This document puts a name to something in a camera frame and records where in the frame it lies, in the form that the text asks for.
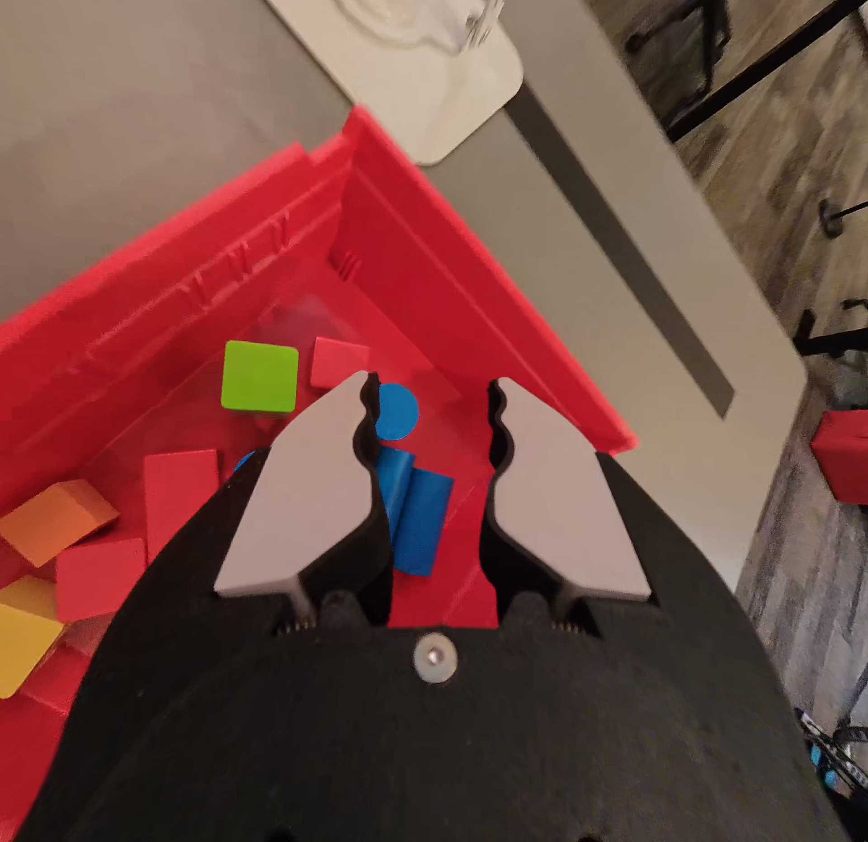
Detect black table leg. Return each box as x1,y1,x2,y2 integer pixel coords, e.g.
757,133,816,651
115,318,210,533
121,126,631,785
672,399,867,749
666,0,868,145

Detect blue rounded wooden block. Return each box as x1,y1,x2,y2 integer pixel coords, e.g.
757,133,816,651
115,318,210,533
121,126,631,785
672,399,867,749
375,447,455,577

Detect red plastic bin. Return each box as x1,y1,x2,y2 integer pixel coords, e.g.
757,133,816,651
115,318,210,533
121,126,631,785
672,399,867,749
0,104,640,842

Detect yellow wooden block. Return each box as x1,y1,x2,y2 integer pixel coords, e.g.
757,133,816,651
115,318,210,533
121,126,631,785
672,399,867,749
0,573,66,700

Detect white sign stand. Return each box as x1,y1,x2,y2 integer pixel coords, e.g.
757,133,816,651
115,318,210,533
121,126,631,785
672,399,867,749
243,0,525,167

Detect red wooden block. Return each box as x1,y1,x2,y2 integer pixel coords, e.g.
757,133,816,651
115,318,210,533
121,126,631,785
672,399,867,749
310,336,371,390
143,449,221,563

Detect blue wooden cylinder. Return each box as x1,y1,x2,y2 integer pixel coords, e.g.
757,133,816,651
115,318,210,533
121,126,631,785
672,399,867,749
371,382,420,443

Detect red wooden cube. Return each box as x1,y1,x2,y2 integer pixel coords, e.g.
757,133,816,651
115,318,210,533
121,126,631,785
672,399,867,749
55,536,149,624

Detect black floor stand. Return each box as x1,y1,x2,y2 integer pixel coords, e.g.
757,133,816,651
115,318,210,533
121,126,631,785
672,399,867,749
792,298,868,359

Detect green wooden block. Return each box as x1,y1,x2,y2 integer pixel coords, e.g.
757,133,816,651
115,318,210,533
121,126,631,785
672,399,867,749
220,339,300,415

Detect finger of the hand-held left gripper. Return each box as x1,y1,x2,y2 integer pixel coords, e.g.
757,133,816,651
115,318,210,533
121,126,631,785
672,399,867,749
213,370,396,627
478,377,653,624

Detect orange wooden block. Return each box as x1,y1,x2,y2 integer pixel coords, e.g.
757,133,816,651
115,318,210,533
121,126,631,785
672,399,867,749
0,478,121,569

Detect red box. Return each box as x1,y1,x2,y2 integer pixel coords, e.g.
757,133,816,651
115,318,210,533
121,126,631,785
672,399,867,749
810,411,868,506

